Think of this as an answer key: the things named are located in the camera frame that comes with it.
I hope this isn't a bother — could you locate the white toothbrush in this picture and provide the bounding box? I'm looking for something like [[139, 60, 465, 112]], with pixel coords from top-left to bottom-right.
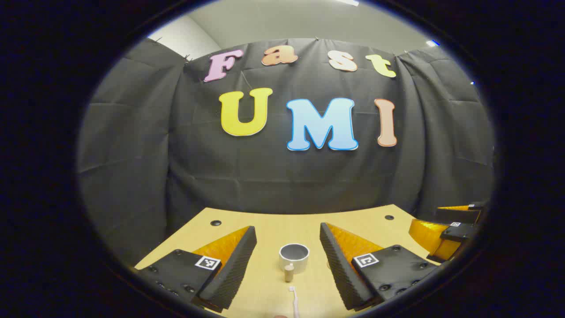
[[289, 286, 301, 318]]

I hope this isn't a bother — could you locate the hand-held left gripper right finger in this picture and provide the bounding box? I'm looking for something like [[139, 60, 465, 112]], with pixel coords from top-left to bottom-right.
[[320, 223, 442, 311]]

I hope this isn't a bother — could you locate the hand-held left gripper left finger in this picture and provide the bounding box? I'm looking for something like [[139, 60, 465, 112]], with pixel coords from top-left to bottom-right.
[[135, 226, 257, 313]]

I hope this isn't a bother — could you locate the white cup with wooden handle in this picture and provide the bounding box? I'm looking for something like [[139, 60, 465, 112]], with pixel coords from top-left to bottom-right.
[[279, 243, 309, 283]]

